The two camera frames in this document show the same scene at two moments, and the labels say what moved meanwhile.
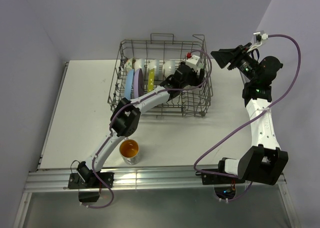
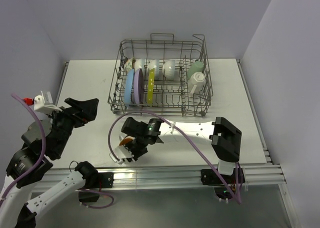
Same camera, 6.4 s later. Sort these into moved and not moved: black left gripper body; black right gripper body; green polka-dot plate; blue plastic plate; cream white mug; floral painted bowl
Moved: black left gripper body; cream white mug; black right gripper body
Not moved: green polka-dot plate; blue plastic plate; floral painted bowl
